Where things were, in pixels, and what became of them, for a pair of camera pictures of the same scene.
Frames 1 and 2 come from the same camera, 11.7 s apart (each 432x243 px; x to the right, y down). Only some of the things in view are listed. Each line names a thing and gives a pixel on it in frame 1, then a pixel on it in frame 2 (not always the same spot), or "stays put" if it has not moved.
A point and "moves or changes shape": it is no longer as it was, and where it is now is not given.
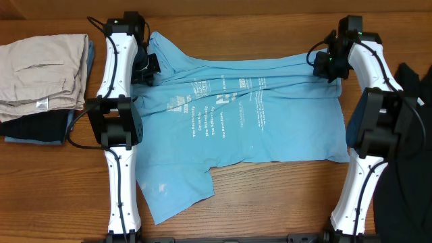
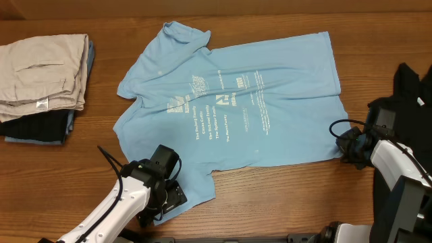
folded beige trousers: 43,73 stays put
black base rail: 228,240 stays put
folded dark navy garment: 45,126 stays put
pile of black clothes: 403,198 stays put
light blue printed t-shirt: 204,111 moves or changes shape
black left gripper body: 144,66 → 173,194
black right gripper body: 324,66 → 348,146
